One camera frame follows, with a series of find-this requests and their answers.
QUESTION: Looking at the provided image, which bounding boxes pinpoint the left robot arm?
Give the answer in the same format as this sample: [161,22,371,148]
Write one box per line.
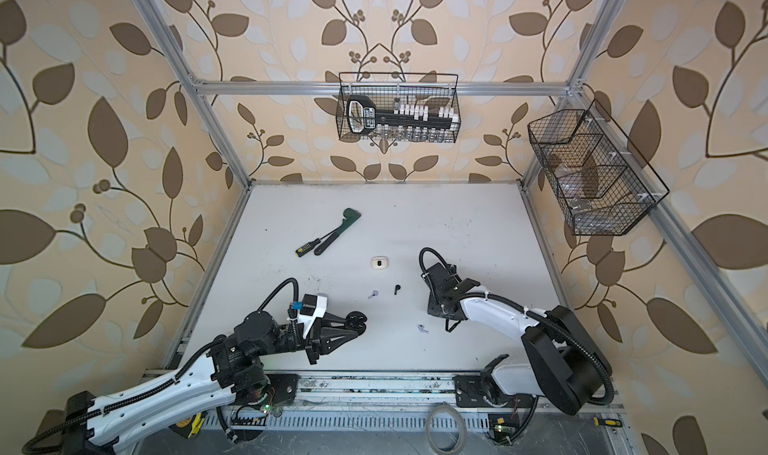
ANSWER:
[22,278,367,454]

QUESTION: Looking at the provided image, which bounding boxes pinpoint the black tool in basket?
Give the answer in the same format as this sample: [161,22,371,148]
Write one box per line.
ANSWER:
[340,95,461,135]

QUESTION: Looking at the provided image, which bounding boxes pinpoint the white tape roll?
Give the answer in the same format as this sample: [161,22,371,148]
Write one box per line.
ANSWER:
[424,403,468,455]

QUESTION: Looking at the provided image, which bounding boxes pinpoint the cream earbud charging case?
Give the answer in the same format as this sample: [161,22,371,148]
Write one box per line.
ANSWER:
[371,256,389,270]

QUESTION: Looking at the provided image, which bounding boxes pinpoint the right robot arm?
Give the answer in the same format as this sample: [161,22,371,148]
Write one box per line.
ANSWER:
[418,247,616,415]

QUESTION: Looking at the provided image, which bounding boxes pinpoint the back wire basket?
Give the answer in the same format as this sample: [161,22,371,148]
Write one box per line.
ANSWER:
[335,70,462,144]

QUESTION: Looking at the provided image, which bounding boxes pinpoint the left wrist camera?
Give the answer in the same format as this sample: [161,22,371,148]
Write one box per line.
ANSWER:
[288,294,328,341]

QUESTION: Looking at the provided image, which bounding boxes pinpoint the wire basket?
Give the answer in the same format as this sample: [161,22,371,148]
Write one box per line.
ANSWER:
[335,70,462,144]
[527,100,670,236]

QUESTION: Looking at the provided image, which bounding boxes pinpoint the small yellow screwdriver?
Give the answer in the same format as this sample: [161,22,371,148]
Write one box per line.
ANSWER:
[593,417,623,428]

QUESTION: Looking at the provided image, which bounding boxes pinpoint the green pipe wrench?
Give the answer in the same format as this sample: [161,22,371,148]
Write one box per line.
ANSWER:
[313,208,361,256]

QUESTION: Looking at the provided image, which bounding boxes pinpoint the black yellow screwdriver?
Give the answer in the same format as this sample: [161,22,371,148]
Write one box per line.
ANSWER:
[295,238,322,258]

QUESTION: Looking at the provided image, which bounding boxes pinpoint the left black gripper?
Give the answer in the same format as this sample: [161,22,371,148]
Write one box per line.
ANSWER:
[255,313,356,368]

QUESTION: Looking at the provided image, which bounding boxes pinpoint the right wire basket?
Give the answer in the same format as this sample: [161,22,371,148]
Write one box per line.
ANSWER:
[527,100,670,236]

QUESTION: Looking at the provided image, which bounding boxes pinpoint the yellow tape measure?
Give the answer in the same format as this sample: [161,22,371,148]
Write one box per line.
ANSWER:
[174,412,206,439]

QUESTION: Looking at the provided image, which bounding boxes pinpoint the black round charging case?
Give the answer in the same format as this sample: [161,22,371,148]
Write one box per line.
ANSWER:
[345,311,367,333]

